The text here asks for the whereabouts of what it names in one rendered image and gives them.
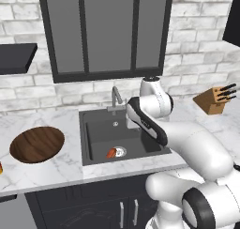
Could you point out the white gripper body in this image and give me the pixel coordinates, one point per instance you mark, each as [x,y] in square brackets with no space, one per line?
[131,122]

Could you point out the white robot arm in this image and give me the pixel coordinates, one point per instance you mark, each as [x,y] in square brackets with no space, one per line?
[200,145]

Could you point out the dark grey sink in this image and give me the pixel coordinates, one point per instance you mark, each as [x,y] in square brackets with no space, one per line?
[100,135]

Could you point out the dark panel under sink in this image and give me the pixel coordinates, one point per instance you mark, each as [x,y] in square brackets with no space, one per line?
[87,192]

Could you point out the grey metal tap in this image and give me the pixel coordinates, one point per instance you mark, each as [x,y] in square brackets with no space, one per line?
[116,95]

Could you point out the wooden knife block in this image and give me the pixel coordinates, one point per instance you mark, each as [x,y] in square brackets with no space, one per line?
[208,101]

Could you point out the dark cupboard door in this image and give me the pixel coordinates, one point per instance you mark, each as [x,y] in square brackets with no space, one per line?
[144,210]
[84,215]

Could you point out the dark framed window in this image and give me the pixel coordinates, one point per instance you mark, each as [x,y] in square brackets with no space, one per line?
[109,29]

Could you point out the round wooden cutting board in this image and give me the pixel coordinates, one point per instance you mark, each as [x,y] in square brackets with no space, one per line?
[37,144]

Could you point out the red and yellow item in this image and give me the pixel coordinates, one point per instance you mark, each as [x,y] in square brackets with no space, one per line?
[1,168]

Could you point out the grey dishwasher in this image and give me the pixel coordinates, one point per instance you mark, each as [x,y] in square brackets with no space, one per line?
[14,214]

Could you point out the black wall shelf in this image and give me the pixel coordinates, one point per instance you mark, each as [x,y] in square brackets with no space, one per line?
[15,58]

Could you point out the black wall cupboard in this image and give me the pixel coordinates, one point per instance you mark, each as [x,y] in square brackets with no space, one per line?
[232,17]

